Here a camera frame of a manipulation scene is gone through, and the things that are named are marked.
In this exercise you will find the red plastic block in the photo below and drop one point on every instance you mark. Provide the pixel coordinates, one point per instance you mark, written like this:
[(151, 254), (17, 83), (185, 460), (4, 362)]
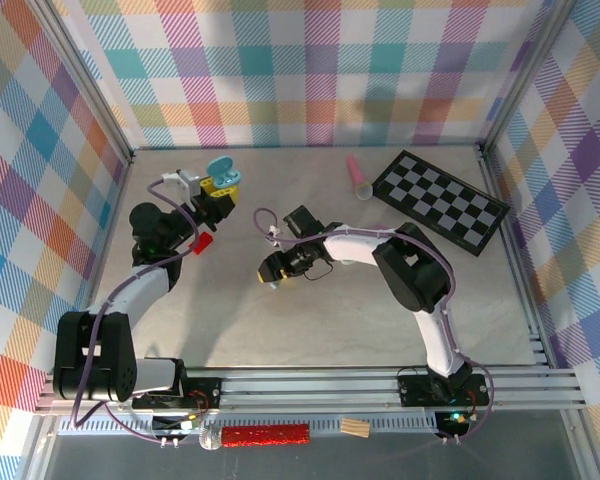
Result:
[(203, 245)]

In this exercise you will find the blue earbud charging case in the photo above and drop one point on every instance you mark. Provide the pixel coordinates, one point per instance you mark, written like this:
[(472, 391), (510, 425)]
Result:
[(219, 165)]

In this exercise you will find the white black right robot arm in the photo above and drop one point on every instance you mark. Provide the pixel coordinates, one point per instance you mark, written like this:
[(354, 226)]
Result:
[(415, 270)]

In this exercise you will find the red glitter microphone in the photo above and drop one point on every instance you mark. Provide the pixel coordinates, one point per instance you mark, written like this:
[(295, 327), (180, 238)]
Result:
[(265, 436)]

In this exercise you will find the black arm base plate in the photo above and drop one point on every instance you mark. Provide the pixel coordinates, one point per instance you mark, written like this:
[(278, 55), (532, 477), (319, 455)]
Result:
[(205, 390), (415, 390)]

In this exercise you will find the aluminium frame post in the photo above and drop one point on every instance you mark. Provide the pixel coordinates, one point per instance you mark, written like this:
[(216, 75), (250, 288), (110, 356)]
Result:
[(522, 75), (82, 75)]

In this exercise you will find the mint green earbud charging case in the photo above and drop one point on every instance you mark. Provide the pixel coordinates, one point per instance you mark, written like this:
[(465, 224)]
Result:
[(275, 286)]

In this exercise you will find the black grey chessboard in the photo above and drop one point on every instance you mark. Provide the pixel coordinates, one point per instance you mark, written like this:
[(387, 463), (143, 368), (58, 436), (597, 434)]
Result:
[(440, 200)]

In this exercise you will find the small controller board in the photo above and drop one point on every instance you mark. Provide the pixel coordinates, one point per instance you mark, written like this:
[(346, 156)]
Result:
[(455, 420), (172, 425)]

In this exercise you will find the aluminium slotted base rail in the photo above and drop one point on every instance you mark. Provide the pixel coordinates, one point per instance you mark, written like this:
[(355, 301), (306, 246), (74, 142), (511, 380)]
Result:
[(310, 387)]

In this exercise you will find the small wooden block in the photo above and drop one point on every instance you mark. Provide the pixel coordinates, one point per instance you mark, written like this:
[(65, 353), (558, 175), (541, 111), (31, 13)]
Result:
[(355, 428)]

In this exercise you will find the aluminium side rail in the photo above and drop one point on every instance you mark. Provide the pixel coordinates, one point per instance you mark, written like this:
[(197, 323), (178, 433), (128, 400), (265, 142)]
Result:
[(113, 225), (513, 250)]

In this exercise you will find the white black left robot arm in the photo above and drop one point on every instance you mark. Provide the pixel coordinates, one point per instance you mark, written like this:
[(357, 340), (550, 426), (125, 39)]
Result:
[(95, 360)]

